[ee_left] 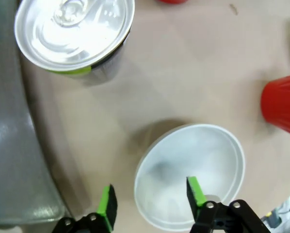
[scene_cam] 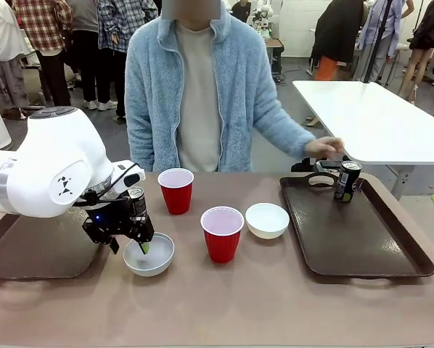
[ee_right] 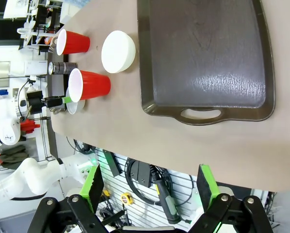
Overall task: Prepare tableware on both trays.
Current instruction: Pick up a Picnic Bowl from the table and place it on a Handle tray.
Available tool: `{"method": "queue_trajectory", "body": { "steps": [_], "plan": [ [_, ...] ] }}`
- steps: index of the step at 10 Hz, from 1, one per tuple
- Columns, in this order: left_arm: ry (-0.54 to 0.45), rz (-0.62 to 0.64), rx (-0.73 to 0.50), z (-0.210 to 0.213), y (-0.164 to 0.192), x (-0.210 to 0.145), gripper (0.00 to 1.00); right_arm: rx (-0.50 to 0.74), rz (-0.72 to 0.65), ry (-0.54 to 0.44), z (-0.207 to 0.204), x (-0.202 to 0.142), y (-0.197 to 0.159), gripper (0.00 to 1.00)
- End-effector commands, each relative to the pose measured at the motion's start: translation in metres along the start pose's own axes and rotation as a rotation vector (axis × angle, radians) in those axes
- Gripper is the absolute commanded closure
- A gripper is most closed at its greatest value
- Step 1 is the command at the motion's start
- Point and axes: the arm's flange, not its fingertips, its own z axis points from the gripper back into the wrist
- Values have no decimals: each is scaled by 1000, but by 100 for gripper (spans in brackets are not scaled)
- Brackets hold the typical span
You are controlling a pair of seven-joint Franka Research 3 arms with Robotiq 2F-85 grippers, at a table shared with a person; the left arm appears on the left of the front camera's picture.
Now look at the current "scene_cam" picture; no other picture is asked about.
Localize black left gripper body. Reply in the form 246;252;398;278
81;197;138;244

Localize white bowl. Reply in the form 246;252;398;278
123;232;176;278
245;202;290;240

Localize black drink can yellow base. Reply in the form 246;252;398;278
333;160;363;204

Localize person's right forearm blue sleeve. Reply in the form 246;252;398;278
126;115;157;173

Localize person's left forearm blue sleeve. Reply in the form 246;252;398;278
252;86;316;160

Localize person's left hand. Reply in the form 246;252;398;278
306;136;346;161

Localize red plastic cup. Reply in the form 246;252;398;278
157;167;195;216
200;206;246;265

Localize dark brown plastic tray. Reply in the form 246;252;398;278
0;213;111;281
279;172;434;280

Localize white folding table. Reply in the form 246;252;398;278
292;80;434;199

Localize black device behind tray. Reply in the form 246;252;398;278
290;155;349;174

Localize person in blue fleece jacket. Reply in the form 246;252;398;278
124;16;316;173

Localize bystander in dark trousers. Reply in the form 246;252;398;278
69;0;118;112

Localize bystander in black dress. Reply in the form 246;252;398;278
397;0;434;102

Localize black tripod pole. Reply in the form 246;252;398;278
361;0;393;83

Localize bystander in light blue shirt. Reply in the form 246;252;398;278
357;0;416;83

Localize bystander in blue plaid shirt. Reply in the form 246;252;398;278
96;0;160;120

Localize bystander with orange trousers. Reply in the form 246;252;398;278
308;0;366;82

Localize bystander in red plaid shirt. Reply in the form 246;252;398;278
11;0;75;108

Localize bystander in white shirt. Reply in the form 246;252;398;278
0;0;31;110

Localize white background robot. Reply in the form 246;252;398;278
252;0;277;39

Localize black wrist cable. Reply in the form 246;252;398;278
70;162;140;208

